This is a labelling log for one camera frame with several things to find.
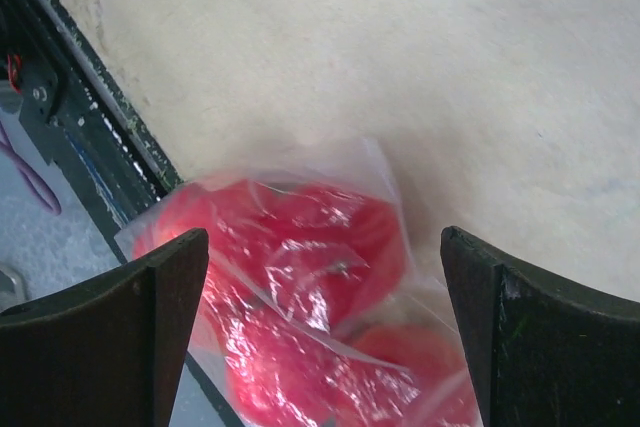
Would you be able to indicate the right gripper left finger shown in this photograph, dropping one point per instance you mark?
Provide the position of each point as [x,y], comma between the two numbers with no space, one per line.
[108,351]

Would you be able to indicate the zip bag of red apples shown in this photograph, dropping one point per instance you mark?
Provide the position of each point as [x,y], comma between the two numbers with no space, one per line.
[313,311]

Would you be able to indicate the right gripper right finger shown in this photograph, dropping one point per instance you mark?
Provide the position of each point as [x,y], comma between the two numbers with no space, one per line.
[542,350]

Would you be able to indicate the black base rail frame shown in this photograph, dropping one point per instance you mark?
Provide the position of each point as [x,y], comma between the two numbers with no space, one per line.
[80,122]

